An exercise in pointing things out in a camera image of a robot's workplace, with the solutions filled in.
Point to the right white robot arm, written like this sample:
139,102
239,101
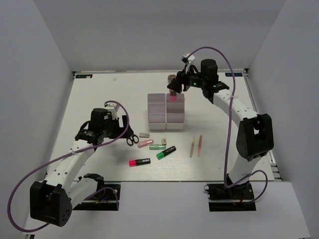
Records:
255,132

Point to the white organizer box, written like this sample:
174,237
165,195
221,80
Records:
175,112
156,103

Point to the grey eraser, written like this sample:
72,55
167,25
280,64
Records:
144,135

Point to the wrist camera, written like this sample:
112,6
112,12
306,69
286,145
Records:
188,59
112,108

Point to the green black highlighter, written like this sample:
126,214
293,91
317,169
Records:
166,152

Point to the right white organizer box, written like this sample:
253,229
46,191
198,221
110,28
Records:
175,112

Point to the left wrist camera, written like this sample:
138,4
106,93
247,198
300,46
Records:
112,108

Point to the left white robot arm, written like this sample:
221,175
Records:
52,200

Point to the right blue label sticker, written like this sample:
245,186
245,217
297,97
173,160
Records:
236,74

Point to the small tan eraser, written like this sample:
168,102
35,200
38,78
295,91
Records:
163,141

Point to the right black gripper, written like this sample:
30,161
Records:
181,79

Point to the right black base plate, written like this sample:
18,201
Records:
236,199

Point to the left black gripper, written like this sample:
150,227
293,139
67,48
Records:
119,130

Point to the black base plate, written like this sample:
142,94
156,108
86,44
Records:
107,199
236,199

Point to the left blue label sticker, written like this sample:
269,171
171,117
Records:
83,76

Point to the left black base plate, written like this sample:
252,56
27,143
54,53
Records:
107,199

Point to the pink glue stick tube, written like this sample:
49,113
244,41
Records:
172,94

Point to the left white organizer box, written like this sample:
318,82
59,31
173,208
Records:
156,103

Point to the blue label sticker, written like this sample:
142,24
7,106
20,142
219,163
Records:
236,74
83,76

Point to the pink black highlighter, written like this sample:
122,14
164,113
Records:
139,162

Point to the black handled scissors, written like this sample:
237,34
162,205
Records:
133,139

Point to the green transparent highlighter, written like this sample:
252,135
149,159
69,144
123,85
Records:
157,147

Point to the pink transparent highlighter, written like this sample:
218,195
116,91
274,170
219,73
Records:
145,143

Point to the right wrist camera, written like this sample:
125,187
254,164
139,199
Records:
188,59

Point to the yellow thin pen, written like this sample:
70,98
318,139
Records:
192,147

